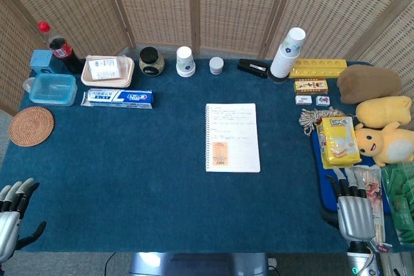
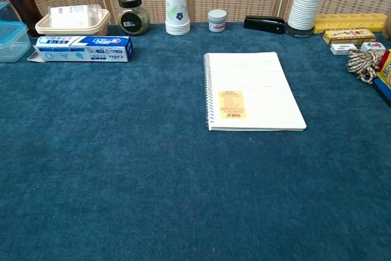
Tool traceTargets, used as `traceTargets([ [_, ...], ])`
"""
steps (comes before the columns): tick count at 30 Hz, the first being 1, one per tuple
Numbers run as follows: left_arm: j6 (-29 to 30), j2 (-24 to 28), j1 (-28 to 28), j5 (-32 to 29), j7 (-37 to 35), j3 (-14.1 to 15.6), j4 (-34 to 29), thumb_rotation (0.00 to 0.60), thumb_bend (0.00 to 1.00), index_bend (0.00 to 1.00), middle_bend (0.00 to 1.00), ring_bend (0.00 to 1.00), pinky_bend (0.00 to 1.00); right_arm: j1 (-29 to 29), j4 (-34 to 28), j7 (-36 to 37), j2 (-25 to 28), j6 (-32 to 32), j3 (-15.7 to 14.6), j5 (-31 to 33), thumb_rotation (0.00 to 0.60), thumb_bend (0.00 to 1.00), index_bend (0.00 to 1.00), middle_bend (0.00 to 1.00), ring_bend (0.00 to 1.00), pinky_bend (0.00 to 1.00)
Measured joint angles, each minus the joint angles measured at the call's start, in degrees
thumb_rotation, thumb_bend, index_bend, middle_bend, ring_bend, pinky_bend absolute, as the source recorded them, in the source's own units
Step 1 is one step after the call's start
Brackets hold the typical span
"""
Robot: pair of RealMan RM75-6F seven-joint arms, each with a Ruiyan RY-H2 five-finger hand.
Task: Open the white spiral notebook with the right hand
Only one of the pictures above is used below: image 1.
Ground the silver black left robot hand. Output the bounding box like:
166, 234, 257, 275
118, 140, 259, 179
0, 177, 48, 264

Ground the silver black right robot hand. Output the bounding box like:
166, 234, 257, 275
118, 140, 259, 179
320, 166, 376, 243

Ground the white spiral notebook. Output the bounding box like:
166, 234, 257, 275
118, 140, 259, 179
204, 103, 261, 173

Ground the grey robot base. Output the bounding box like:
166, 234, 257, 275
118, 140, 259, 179
129, 251, 269, 276

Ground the pack of wooden chopsticks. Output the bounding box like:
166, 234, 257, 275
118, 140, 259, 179
352, 165, 387, 245

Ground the clear bag of green packets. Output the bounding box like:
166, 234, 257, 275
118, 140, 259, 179
380, 162, 414, 246

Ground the yellow biscuit bag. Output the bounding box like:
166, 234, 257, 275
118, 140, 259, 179
316, 116, 362, 169

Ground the round woven rattan coaster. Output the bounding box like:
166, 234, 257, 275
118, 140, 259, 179
8, 106, 55, 147

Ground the pale yellow plush toy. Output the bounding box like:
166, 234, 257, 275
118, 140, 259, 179
355, 96, 413, 127

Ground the brown plush toy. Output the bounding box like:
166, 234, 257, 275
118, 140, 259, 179
336, 64, 402, 105

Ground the yellow red card box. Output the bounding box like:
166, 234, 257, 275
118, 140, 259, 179
293, 78, 329, 95

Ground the clear container with blue lid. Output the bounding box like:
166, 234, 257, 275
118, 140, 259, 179
28, 73, 78, 107

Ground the dark blue table carpet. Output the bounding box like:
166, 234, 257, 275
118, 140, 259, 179
0, 58, 414, 254

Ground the yellow block with round holes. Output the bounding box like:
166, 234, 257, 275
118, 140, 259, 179
289, 58, 348, 79

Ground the small light blue carton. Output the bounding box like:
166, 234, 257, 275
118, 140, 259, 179
30, 49, 53, 75

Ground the blue white toothpaste box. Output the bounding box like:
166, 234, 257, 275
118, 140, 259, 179
80, 88, 155, 110

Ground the tall stack of paper cups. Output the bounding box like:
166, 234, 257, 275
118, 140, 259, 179
270, 27, 307, 79

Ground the cola bottle with red cap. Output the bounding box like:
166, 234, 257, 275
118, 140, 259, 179
37, 20, 85, 75

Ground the black stapler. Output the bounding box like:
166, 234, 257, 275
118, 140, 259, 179
237, 58, 270, 79

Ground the white packet with label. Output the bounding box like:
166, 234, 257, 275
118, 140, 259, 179
88, 57, 124, 81

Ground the beige plastic tray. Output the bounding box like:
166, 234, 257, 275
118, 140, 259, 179
80, 55, 135, 88

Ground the small white plastic jar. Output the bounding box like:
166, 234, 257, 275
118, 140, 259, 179
208, 56, 224, 75

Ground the glass jar with black lid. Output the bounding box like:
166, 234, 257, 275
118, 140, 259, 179
138, 46, 165, 77

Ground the short stack of paper cups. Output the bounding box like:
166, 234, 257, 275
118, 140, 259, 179
175, 46, 196, 78

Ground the woven folding screen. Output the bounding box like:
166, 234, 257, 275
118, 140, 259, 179
0, 0, 414, 117

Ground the bundle of beige rope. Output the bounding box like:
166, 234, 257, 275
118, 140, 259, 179
298, 107, 347, 136

